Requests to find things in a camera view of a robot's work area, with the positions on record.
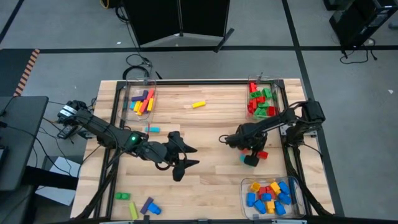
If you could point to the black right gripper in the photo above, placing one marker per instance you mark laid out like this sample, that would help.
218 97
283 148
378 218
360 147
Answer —
248 137

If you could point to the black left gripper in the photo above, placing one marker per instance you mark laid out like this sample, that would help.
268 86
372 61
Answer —
158 152

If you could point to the clear plastic bin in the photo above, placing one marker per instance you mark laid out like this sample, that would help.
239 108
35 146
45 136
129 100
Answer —
273 216
250 119
127 115

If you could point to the yellow stud block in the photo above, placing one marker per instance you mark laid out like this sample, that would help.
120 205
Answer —
275 187
270 206
255 186

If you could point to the lime long block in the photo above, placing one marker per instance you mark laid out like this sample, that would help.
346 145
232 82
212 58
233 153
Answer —
133 211

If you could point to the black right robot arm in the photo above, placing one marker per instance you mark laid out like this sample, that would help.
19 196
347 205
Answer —
280 121

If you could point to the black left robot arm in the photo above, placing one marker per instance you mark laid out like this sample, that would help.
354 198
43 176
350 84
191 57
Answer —
102 130

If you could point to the black partition foot bar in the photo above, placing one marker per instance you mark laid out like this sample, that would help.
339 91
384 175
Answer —
224 40

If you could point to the white paper sheet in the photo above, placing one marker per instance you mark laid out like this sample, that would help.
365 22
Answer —
62 165

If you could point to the black power adapter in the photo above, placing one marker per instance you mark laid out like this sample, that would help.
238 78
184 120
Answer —
63 133

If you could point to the black partition panel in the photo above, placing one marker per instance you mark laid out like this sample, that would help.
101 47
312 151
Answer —
205 15
152 18

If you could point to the black equipment case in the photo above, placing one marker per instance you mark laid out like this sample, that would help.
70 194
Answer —
357 21

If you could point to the black desk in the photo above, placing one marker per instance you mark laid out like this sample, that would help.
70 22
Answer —
18 140

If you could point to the orange black hazard tape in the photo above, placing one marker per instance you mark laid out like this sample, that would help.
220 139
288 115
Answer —
27 71

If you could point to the grey metal bracket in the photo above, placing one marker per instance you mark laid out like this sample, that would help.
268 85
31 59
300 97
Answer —
283 130

